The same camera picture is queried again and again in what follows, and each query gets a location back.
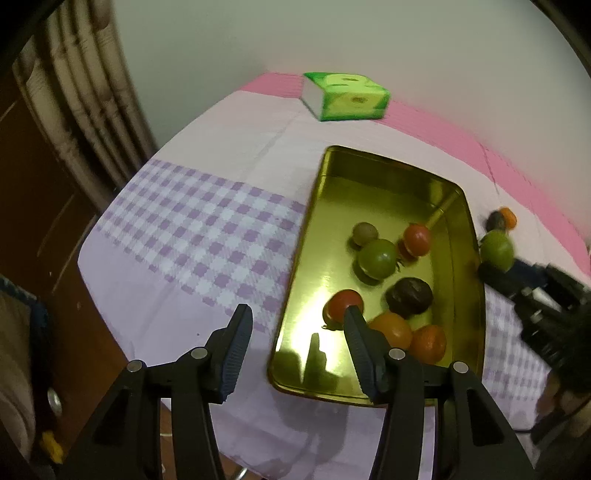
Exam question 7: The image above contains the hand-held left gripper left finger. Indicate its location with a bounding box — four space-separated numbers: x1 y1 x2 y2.
60 303 254 480

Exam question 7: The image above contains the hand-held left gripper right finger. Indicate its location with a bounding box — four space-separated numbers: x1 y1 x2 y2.
342 305 536 480

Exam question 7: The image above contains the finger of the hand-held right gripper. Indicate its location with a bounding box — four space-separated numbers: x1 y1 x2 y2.
512 258 552 291
477 261 519 297

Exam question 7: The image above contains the red tomato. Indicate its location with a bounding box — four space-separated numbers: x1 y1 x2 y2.
326 289 365 329
403 224 433 256

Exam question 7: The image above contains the maroon and gold tin box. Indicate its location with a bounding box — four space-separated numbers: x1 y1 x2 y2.
268 145 486 407

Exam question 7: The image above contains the green tomato with stem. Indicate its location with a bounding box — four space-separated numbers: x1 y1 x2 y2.
359 239 399 279

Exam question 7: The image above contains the small brown kiwi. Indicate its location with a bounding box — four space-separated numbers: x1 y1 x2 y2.
352 222 377 247

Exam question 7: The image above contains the pink ribbed mat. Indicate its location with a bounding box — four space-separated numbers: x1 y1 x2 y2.
240 71 591 259

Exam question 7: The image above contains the small yellow object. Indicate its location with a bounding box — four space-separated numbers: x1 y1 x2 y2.
41 431 64 464

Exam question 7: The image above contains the green tissue pack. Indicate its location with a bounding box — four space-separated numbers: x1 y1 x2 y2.
302 71 392 122

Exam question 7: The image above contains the dark wooden cabinet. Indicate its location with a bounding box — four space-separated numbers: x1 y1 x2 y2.
0 69 132 467

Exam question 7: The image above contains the beige striped curtain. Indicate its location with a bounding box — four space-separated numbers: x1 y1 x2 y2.
11 0 158 210

